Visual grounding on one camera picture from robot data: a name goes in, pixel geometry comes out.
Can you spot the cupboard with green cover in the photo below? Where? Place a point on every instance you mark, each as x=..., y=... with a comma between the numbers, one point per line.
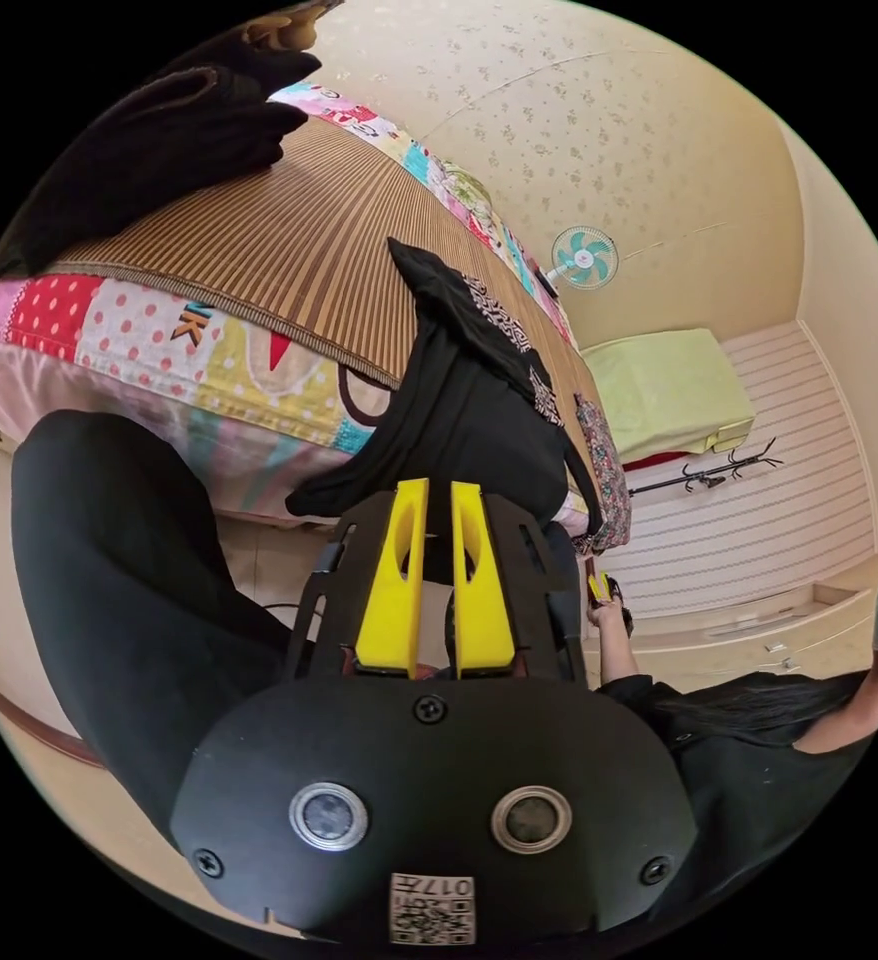
x=668, y=390

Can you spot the person's right hand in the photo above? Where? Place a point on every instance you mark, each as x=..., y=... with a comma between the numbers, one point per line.
x=605, y=616

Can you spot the person's right forearm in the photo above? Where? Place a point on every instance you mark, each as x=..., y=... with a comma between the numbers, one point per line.
x=619, y=658

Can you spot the bed with woven mat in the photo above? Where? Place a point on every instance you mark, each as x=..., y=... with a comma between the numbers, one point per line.
x=259, y=247

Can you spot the floral patterned garment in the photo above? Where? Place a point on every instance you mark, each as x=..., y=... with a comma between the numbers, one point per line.
x=601, y=465

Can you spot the person's body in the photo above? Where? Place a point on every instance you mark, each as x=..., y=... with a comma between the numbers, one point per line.
x=116, y=570

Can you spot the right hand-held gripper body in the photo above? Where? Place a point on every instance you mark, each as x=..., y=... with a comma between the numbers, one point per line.
x=622, y=600

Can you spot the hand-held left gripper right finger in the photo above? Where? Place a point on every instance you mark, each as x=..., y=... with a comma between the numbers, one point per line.
x=484, y=607

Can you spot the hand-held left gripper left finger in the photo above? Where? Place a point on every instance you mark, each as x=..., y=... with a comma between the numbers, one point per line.
x=388, y=600

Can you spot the pile of clothes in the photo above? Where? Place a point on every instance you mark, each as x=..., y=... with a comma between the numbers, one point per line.
x=146, y=150

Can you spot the white and teal fan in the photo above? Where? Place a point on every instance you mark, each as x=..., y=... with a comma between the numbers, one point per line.
x=586, y=259

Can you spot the black coat rack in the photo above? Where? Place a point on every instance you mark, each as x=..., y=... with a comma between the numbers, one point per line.
x=709, y=474

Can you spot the black long sleeve with print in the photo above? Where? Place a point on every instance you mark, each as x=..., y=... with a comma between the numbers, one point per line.
x=469, y=427

